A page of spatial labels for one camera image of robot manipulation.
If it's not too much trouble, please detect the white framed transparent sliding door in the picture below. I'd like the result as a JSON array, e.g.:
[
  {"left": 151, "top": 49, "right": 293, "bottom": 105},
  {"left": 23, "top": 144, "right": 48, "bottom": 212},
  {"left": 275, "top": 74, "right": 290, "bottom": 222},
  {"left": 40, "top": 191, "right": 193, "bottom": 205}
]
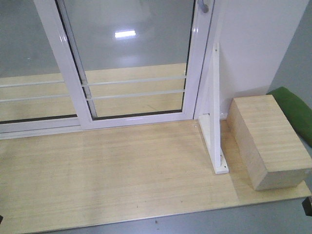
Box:
[{"left": 33, "top": 0, "right": 216, "bottom": 131}]

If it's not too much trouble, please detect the grey metal door handle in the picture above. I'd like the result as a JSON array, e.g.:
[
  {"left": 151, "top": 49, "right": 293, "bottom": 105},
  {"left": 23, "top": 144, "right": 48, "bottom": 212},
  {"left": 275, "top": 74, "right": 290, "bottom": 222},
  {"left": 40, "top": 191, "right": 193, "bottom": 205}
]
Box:
[{"left": 197, "top": 0, "right": 209, "bottom": 14}]

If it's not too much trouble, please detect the light wooden block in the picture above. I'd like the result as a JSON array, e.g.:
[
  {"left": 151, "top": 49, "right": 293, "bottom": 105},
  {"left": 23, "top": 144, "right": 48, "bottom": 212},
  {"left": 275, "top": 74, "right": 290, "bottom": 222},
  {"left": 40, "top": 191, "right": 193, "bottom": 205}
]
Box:
[{"left": 227, "top": 95, "right": 312, "bottom": 191}]

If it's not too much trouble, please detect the wooden base platform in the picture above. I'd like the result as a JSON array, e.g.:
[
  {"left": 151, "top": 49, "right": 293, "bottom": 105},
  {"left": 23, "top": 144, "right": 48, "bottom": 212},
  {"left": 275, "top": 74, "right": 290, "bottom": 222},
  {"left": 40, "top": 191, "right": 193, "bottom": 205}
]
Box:
[{"left": 0, "top": 120, "right": 310, "bottom": 234}]

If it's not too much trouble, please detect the green sandbag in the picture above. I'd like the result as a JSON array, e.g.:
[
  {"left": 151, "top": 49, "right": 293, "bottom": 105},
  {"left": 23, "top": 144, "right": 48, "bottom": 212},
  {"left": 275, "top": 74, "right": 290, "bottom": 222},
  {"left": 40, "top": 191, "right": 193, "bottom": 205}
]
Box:
[{"left": 267, "top": 86, "right": 312, "bottom": 147}]

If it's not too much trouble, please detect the white fixed glass panel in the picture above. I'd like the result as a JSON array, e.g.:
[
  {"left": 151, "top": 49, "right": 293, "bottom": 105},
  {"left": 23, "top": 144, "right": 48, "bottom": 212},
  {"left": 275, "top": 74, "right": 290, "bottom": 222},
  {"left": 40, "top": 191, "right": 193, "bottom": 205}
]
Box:
[{"left": 0, "top": 0, "right": 81, "bottom": 138}]

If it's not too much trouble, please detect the white side panel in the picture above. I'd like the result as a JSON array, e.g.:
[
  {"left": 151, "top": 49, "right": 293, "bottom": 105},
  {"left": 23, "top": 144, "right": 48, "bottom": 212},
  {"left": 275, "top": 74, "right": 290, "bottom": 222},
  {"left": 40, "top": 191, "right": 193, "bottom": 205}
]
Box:
[{"left": 194, "top": 0, "right": 309, "bottom": 118}]

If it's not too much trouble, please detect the white triangular support bracket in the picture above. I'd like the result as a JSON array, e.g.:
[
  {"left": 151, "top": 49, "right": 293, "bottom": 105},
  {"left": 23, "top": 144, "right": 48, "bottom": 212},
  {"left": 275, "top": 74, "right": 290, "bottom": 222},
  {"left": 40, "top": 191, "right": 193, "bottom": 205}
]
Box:
[{"left": 198, "top": 42, "right": 229, "bottom": 175}]

